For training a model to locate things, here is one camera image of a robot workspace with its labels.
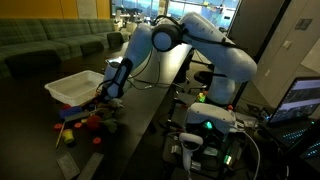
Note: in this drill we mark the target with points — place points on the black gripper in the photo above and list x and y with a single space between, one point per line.
111 90

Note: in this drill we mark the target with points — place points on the white towel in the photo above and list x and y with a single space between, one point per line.
115 103

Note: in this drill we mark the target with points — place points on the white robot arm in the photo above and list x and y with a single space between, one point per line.
232 64

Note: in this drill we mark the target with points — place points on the clear plastic bin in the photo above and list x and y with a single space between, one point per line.
75 89

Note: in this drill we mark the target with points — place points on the green plush toy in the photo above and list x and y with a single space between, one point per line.
110 124

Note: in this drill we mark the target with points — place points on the red ball toy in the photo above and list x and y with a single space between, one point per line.
93 122

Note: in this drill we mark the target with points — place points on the orange disc middle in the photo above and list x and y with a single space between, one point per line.
78 125

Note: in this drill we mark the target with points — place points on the orange disc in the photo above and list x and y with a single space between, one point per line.
97 140
78 125
58 126

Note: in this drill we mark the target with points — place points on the blue eraser block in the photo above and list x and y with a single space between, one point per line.
70 111

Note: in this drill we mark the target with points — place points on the orange disc top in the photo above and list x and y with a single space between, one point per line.
97 140

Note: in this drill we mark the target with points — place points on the wooden pencil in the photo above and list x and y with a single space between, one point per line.
60 135

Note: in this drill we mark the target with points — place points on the orange disc lower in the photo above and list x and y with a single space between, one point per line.
58 126

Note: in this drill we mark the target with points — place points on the grey eraser block far left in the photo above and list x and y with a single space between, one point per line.
68 166

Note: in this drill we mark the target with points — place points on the green plaid sofa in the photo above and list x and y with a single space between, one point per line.
67 37

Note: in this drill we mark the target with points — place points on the white VR headset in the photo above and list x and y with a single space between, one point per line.
222 119

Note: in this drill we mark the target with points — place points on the white VR controller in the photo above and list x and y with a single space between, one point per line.
190 143

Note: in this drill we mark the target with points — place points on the laptop computer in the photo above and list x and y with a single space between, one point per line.
290 118

